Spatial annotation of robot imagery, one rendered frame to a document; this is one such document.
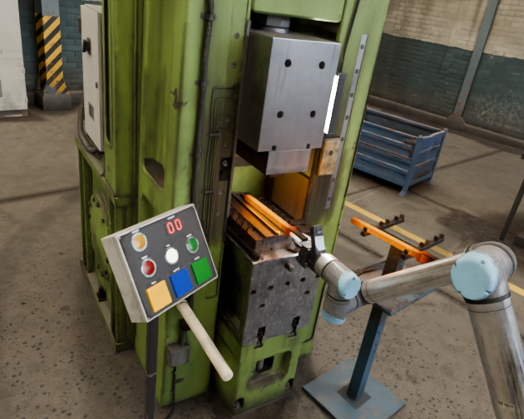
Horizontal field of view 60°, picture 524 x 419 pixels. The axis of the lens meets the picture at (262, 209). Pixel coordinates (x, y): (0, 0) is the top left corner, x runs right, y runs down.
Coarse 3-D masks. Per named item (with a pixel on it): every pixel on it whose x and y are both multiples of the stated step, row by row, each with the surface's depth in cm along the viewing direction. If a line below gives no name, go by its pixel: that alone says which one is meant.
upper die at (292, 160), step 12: (240, 144) 185; (240, 156) 186; (252, 156) 178; (264, 156) 170; (276, 156) 170; (288, 156) 173; (300, 156) 177; (264, 168) 171; (276, 168) 173; (288, 168) 176; (300, 168) 179
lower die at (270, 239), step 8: (232, 192) 220; (240, 192) 221; (248, 192) 224; (232, 200) 213; (240, 200) 212; (240, 208) 207; (248, 208) 206; (248, 216) 201; (256, 216) 201; (232, 224) 200; (240, 224) 195; (256, 224) 195; (264, 224) 195; (248, 232) 190; (256, 232) 191; (264, 232) 189; (272, 232) 190; (248, 240) 190; (256, 240) 184; (264, 240) 187; (272, 240) 189; (280, 240) 192; (288, 240) 194; (256, 248) 186; (264, 248) 189; (280, 248) 194
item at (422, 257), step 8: (360, 224) 199; (368, 224) 199; (368, 232) 197; (376, 232) 194; (384, 232) 194; (384, 240) 192; (392, 240) 189; (400, 240) 189; (400, 248) 186; (408, 248) 184; (416, 256) 182; (424, 256) 180; (432, 256) 178
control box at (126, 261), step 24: (168, 216) 147; (192, 216) 156; (120, 240) 132; (168, 240) 146; (120, 264) 134; (168, 264) 144; (120, 288) 138; (144, 288) 136; (168, 288) 143; (192, 288) 151; (144, 312) 135
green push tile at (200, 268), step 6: (204, 258) 156; (192, 264) 151; (198, 264) 153; (204, 264) 156; (192, 270) 152; (198, 270) 153; (204, 270) 155; (198, 276) 153; (204, 276) 155; (210, 276) 157; (198, 282) 152
